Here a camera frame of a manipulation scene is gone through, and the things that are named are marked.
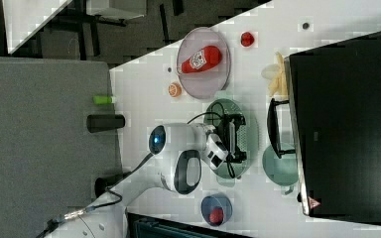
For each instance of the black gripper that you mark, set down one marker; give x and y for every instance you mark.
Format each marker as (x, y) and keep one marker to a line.
(232, 123)

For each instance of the green plastic strainer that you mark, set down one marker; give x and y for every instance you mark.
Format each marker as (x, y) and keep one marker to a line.
(247, 141)

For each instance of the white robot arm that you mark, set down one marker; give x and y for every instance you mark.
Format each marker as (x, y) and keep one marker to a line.
(177, 151)

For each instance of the grey round plate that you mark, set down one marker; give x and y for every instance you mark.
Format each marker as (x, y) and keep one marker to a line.
(203, 85)

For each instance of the orange slice toy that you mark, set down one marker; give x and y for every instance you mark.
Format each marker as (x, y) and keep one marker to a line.
(175, 89)

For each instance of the green plastic mug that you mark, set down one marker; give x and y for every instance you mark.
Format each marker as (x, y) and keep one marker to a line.
(283, 170)

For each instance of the peeled banana toy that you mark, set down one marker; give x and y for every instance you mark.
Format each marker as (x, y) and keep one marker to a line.
(276, 74)

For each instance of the blue bowl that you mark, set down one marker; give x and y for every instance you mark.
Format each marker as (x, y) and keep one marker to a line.
(216, 200)

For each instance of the red ketchup bottle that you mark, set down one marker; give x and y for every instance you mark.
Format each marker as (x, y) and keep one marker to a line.
(202, 60)

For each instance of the red ball toy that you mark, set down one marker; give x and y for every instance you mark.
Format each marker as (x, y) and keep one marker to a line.
(216, 216)

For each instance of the red strawberry toy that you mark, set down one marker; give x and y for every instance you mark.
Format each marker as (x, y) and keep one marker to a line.
(247, 39)

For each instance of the black toaster oven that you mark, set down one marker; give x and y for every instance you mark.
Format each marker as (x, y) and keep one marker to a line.
(334, 96)

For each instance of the green plastic object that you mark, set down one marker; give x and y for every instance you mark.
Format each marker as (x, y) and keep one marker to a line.
(103, 100)

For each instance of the grey partition panel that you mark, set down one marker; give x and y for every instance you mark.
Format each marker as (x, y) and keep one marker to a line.
(48, 158)

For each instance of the white side table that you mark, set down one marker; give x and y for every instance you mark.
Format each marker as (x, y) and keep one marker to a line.
(24, 18)

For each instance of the black cylinder post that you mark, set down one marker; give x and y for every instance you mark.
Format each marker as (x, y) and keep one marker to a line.
(104, 122)
(101, 184)

